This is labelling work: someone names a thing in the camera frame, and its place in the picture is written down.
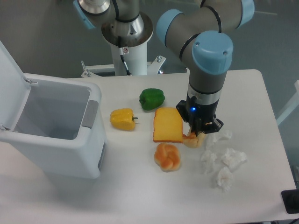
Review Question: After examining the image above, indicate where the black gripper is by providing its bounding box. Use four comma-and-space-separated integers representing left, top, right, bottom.
176, 96, 223, 138

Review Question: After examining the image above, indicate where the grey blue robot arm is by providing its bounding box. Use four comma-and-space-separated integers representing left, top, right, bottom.
74, 0, 255, 134

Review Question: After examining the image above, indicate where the croissant bread piece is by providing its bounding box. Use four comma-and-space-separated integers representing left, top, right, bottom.
183, 134, 205, 148

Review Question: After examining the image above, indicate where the square toast bread slice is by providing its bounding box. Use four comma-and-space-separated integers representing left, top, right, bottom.
153, 107, 183, 143

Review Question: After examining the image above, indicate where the knotted round bread roll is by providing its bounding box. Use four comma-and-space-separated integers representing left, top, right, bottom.
154, 143, 181, 172

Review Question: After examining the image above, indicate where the white trash can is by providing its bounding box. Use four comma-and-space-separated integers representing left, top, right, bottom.
0, 74, 107, 179

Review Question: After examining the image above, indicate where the white trash can lid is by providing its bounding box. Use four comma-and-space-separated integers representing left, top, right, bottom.
0, 43, 38, 131

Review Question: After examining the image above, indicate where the crumpled white tissue top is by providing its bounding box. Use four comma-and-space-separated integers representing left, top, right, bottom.
205, 130, 232, 149

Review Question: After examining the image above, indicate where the crumpled white tissue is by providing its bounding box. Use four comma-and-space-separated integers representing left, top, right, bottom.
200, 150, 217, 174
205, 130, 232, 149
221, 148, 247, 170
212, 167, 234, 192

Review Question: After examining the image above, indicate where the crumpled white tissue left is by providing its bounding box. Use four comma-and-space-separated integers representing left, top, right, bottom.
200, 150, 217, 174

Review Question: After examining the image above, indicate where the crumpled white tissue right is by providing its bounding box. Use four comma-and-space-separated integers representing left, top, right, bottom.
221, 148, 247, 170

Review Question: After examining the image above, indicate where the crumpled white tissue bottom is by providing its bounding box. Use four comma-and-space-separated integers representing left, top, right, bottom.
212, 167, 234, 192

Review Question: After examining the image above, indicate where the green bell pepper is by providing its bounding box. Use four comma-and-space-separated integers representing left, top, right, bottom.
139, 88, 165, 111

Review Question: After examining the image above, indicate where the yellow bell pepper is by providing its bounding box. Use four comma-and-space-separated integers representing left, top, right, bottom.
110, 108, 138, 131

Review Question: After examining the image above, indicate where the black device at edge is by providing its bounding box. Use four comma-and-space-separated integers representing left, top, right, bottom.
281, 189, 299, 214

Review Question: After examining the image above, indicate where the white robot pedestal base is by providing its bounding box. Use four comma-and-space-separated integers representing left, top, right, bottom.
80, 11, 166, 78

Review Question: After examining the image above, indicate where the black cable on pedestal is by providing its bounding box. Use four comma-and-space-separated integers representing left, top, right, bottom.
118, 36, 132, 76

